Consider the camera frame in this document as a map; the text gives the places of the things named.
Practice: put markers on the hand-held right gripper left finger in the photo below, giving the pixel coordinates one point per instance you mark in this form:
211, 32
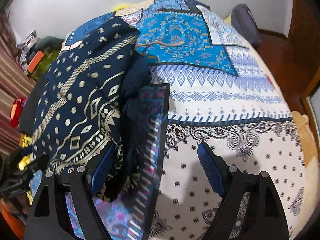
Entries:
105, 165

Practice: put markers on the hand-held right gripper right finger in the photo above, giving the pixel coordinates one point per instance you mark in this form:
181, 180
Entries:
210, 165

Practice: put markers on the navy patterned garment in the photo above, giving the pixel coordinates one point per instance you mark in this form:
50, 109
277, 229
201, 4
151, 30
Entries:
80, 100

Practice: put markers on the yellow cloth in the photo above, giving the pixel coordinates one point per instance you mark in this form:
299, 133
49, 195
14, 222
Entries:
25, 152

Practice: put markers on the orange cloth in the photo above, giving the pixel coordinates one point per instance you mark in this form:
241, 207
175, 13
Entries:
12, 220

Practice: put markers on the red plastic object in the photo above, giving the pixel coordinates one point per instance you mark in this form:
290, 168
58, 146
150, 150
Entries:
16, 112

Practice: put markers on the patchwork printed bedsheet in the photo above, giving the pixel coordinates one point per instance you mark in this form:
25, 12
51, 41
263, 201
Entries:
220, 100

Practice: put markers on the black cloth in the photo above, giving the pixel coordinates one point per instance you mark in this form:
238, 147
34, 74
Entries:
30, 105

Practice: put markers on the beige blanket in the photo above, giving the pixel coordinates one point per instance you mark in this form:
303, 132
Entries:
306, 135

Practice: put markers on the striped brown curtain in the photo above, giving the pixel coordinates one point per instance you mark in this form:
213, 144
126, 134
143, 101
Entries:
11, 75

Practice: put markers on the orange box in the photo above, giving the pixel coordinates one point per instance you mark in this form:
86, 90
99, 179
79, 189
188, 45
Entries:
35, 61

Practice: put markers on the green bag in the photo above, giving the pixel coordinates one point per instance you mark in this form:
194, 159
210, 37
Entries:
48, 55

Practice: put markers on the grey backpack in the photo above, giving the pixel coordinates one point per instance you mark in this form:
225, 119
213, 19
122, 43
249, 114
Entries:
246, 22

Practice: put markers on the yellow object behind bed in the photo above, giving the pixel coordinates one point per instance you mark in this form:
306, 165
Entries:
121, 7

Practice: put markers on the wooden door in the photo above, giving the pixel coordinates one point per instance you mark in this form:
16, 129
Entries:
306, 37

